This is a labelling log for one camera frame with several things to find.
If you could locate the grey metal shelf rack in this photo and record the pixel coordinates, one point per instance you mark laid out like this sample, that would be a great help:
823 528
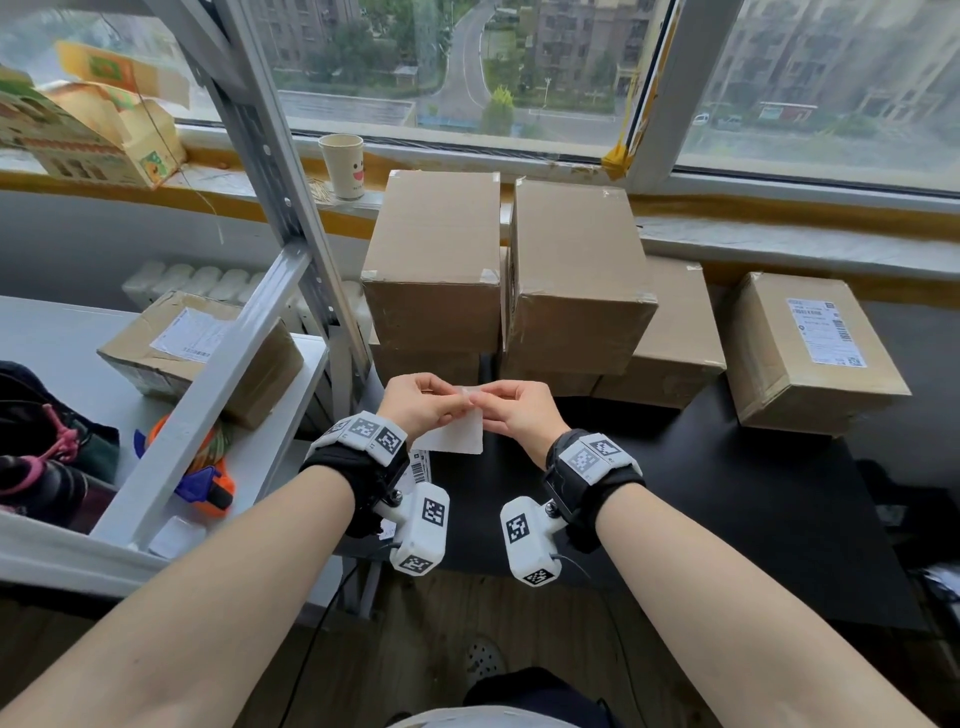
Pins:
202 395

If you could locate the person's right forearm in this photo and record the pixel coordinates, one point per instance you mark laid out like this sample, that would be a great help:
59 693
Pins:
735 637

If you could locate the dented labelled cardboard box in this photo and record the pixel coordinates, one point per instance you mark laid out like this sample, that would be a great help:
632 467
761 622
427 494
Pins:
124 356

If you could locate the person's black trousers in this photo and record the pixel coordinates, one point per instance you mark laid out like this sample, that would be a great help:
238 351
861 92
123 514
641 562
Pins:
540 690

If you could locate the white window frame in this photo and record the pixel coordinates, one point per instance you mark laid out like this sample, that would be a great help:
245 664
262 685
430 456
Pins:
682 90

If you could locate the orange blue tape dispenser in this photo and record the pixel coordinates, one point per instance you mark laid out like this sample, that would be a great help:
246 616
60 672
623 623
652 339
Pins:
221 499

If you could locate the person's right hand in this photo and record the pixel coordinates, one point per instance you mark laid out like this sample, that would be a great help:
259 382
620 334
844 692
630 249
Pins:
529 416

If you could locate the stack of shipping labels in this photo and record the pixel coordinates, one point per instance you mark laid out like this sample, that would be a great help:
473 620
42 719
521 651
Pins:
420 469

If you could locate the black bag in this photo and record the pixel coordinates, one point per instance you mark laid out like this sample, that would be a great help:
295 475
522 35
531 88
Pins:
37 405

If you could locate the yellow printed carton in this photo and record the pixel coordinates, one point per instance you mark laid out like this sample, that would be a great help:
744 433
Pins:
97 142

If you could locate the person's left forearm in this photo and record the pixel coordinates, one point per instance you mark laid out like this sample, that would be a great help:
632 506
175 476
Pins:
195 630

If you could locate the white radiator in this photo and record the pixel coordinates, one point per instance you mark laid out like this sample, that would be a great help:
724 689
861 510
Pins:
187 279

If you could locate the white perforated clog shoe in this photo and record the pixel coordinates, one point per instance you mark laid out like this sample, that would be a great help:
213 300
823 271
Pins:
485 662

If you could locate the paper cup with face print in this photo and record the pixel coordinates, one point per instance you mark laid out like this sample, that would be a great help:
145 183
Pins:
341 169

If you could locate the shipping label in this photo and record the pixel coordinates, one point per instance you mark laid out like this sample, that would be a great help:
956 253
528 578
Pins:
825 334
450 439

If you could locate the slim brown cardboard box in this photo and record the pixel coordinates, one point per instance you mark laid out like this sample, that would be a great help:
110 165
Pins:
765 360

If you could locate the person's left hand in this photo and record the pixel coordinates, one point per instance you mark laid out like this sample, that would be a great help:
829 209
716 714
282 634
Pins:
416 401

